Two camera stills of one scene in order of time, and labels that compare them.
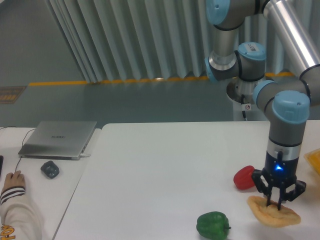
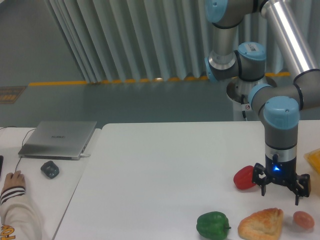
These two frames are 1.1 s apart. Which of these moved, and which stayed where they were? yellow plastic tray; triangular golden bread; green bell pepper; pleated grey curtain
Moved: triangular golden bread
Stayed: yellow plastic tray; pleated grey curtain; green bell pepper
